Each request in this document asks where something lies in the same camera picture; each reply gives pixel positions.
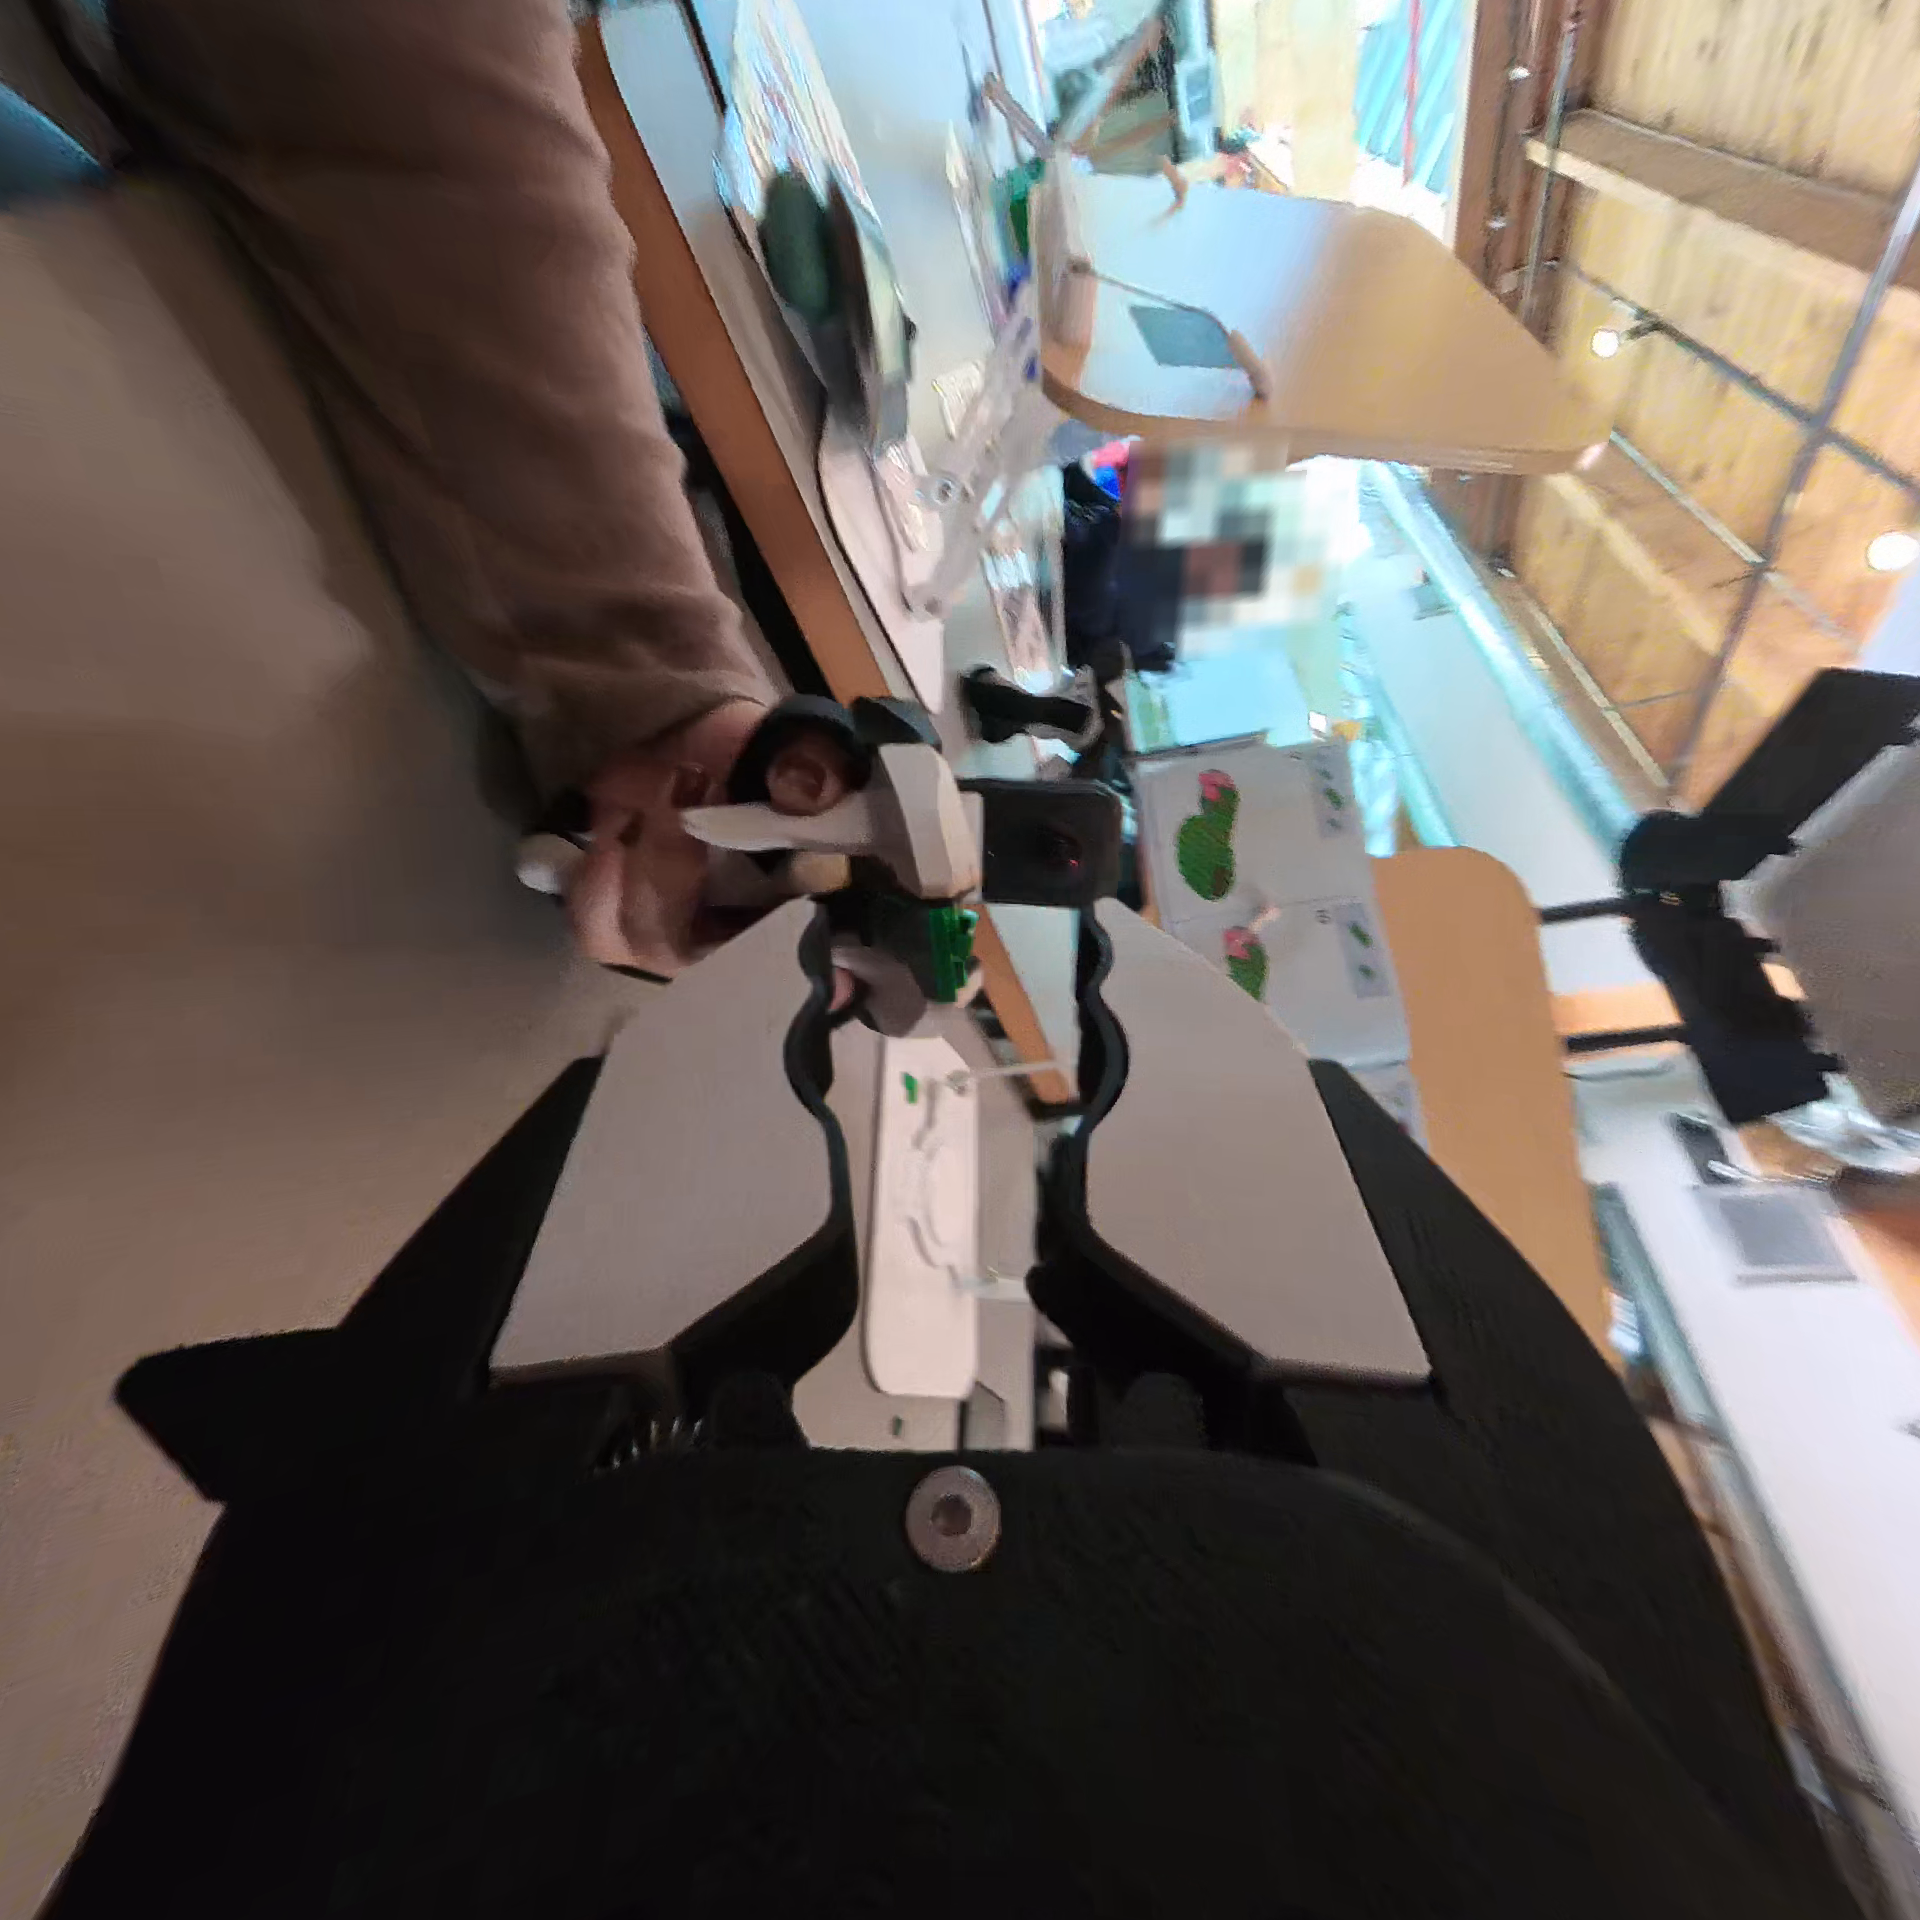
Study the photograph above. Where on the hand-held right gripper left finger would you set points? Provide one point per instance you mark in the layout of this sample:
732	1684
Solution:
675	1186

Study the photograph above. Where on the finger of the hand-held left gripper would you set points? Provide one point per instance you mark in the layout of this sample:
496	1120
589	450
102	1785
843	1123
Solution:
902	998
929	816

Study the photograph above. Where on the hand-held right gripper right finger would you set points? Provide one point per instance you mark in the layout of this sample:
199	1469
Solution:
1245	1186

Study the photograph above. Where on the green lego brick assembly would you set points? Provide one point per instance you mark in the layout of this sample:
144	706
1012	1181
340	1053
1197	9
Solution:
951	944

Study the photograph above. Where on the person's left forearm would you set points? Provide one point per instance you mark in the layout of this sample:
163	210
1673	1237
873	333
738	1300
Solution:
449	377

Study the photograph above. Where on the lego instruction booklet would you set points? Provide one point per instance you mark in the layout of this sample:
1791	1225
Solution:
1277	884

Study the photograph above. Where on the person's left hand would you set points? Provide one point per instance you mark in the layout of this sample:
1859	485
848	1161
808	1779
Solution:
647	900

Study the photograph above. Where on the black clamp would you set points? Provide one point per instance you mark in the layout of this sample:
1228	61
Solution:
1034	706

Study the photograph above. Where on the white paper sheet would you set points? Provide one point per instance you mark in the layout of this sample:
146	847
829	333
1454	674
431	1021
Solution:
924	1230

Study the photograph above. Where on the plywood board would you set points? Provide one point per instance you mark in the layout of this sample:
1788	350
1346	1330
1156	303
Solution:
1477	1051

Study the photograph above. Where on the grey tablet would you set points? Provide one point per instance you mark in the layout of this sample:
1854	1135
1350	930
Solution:
1776	1230

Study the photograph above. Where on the dark green object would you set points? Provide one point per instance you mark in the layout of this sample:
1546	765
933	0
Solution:
833	283

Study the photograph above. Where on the plywood table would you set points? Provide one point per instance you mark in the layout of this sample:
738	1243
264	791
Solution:
1336	331

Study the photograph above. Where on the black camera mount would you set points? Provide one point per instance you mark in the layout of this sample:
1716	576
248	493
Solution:
1725	962

